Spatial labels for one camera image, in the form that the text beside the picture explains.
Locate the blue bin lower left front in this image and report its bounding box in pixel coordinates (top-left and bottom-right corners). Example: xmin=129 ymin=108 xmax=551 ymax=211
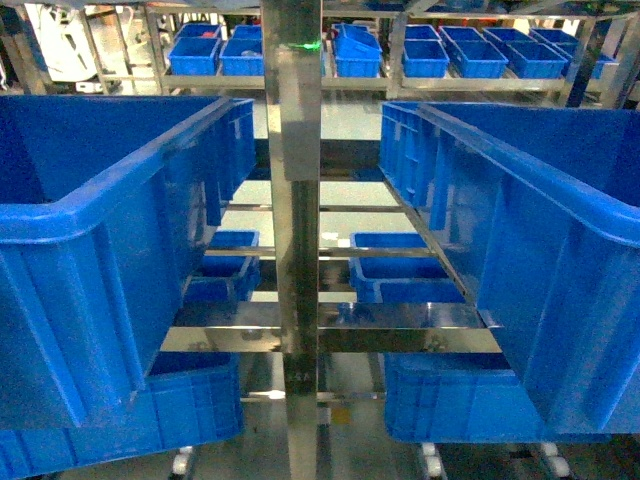
xmin=1 ymin=352 xmax=244 ymax=479

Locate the blue bin upper left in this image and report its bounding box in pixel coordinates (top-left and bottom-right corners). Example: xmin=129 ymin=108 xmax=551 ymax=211
xmin=1 ymin=95 xmax=256 ymax=430

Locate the steel shelving rack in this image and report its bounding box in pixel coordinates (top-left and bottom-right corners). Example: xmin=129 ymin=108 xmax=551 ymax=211
xmin=162 ymin=1 xmax=498 ymax=479

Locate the blue bin lower right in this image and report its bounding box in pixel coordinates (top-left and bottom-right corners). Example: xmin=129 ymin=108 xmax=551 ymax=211
xmin=384 ymin=353 xmax=610 ymax=444

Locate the white floor machine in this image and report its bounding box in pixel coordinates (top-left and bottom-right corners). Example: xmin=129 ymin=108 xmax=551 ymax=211
xmin=25 ymin=3 xmax=97 ymax=84

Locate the large blue bin right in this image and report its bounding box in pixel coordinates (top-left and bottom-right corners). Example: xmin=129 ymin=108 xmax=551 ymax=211
xmin=379 ymin=101 xmax=639 ymax=434

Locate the far steel shelf rack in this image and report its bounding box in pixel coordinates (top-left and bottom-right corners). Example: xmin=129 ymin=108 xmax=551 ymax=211
xmin=0 ymin=0 xmax=640 ymax=109

